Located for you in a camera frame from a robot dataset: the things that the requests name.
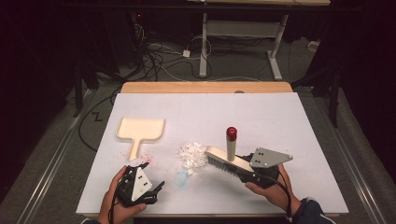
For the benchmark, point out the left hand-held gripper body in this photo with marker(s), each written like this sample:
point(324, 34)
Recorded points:
point(141, 183)

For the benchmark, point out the cream plastic dustpan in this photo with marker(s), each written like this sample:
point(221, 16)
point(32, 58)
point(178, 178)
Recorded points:
point(140, 128)

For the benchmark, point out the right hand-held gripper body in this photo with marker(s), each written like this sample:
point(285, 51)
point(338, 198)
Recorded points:
point(267, 157)

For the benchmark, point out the cream hand brush red cap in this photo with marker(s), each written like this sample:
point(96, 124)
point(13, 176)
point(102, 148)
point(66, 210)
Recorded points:
point(231, 149)

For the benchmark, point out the person's left hand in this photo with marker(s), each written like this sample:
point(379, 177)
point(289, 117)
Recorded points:
point(110, 208)

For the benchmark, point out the white desk frame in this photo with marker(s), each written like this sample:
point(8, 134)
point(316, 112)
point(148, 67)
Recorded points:
point(241, 28)

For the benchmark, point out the white board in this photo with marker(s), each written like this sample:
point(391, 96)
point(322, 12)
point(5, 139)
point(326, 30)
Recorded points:
point(243, 112)

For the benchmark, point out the white power adapter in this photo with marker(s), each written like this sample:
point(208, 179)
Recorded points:
point(186, 53)

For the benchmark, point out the pile of white scraps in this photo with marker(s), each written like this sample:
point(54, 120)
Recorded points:
point(193, 155)

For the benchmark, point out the person's right hand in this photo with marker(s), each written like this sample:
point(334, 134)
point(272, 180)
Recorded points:
point(278, 193)

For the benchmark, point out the wooden table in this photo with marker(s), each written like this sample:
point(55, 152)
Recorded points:
point(202, 87)

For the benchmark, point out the metal floor rail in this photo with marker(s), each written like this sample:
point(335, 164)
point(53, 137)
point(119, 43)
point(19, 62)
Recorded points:
point(358, 174)
point(53, 165)

